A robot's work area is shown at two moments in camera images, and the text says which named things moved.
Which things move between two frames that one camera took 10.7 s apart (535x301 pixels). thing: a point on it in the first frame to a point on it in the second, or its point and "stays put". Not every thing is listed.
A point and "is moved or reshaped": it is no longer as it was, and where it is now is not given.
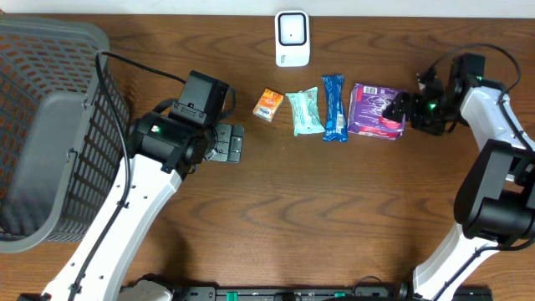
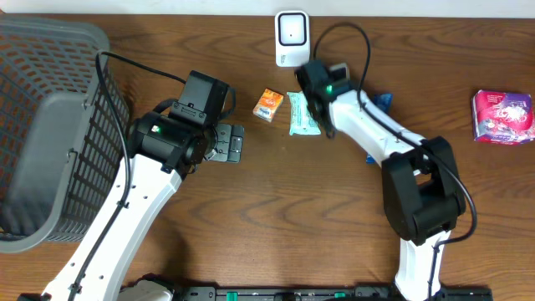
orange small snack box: [268, 104] stays put
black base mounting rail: [323, 293] stays put
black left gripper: [230, 142] stays put
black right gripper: [401, 104] to [328, 125]
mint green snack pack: [306, 114] stays put
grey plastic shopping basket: [59, 150] stays put
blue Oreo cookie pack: [335, 127] is moved or reshaped
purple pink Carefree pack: [366, 111] is moved or reshaped
